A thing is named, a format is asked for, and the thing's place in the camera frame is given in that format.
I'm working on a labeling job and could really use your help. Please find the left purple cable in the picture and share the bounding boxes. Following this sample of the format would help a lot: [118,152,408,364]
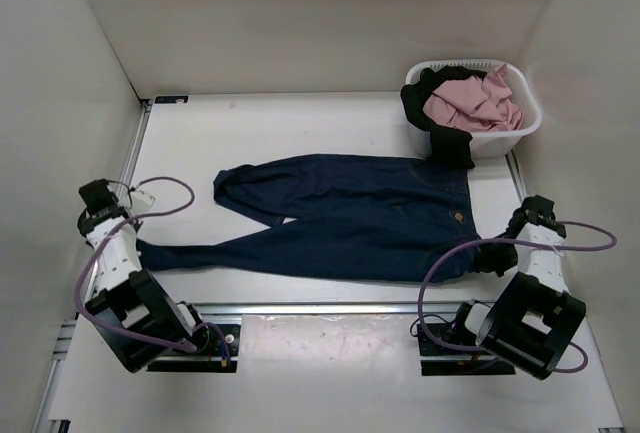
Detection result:
[73,176,232,354]

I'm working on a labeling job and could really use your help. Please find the white laundry basket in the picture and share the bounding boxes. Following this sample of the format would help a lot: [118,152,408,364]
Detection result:
[400,59,542,168]

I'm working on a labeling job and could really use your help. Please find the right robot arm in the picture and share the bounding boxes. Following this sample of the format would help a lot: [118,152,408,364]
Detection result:
[449,195,586,380]

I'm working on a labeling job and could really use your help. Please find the pink garment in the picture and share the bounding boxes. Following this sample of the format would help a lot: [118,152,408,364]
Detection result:
[423,64,524,133]

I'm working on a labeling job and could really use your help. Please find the aluminium table frame rail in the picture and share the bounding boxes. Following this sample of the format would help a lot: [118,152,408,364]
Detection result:
[29,95,626,433]

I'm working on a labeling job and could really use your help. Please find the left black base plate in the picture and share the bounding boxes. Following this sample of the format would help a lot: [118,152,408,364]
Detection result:
[146,316,242,374]

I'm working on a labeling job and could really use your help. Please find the dark label sticker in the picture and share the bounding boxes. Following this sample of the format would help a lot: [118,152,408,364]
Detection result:
[154,95,189,104]

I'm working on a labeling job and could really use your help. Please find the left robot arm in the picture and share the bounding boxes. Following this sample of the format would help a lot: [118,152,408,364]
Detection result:
[75,179,210,373]

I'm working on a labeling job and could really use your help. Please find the dark blue denim trousers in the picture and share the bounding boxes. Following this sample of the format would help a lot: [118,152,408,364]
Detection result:
[137,154,479,283]

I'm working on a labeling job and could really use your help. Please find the purple cable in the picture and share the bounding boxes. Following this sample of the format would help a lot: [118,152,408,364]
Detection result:
[73,176,232,354]
[417,221,618,372]

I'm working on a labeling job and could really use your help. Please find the white foam cover board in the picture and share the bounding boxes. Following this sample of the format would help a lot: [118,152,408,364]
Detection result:
[50,315,622,432]

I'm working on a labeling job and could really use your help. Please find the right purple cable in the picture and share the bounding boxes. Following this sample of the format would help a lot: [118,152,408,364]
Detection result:
[417,221,618,372]

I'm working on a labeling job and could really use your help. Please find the black garment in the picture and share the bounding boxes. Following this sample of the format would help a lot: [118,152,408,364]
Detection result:
[400,66,484,170]

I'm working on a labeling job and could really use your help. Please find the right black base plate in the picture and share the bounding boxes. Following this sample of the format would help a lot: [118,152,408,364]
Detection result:
[410,315,517,377]

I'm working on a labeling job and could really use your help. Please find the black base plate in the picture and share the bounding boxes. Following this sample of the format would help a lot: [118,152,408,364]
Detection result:
[146,316,242,374]
[410,315,517,377]

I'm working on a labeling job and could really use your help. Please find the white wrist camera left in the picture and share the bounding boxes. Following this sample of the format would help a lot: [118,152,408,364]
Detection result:
[128,189,155,216]

